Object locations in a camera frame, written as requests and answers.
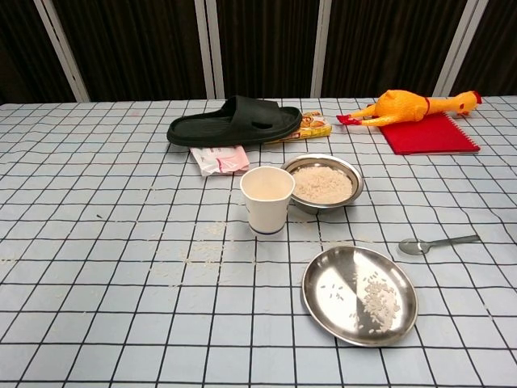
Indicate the steel bowl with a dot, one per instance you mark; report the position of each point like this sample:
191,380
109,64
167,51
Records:
309,208

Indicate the yellow snack packet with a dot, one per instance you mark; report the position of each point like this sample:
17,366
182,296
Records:
315,125

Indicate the yellow rubber chicken toy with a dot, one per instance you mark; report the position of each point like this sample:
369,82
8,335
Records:
398,107

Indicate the dark folding screen white frames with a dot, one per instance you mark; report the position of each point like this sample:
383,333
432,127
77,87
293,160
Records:
141,48

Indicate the black rubber slipper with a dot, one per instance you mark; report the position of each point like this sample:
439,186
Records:
226,125

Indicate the white paper cup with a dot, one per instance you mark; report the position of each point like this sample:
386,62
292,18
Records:
266,210

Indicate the scattered rice grains pile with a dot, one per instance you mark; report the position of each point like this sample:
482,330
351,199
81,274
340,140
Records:
377,301

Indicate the flat steel plate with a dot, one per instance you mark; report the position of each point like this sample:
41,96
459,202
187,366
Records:
335,279

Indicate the heap of white rice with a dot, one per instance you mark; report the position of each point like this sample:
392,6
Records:
323,184

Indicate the blue checkered tablecloth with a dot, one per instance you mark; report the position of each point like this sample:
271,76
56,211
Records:
121,242

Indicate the pink white sachet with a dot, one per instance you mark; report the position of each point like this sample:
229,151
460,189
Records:
218,159

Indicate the red spiral notebook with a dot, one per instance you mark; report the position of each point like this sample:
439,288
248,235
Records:
428,137

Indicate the grey metal spoon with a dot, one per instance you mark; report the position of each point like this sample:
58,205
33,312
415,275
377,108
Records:
410,246

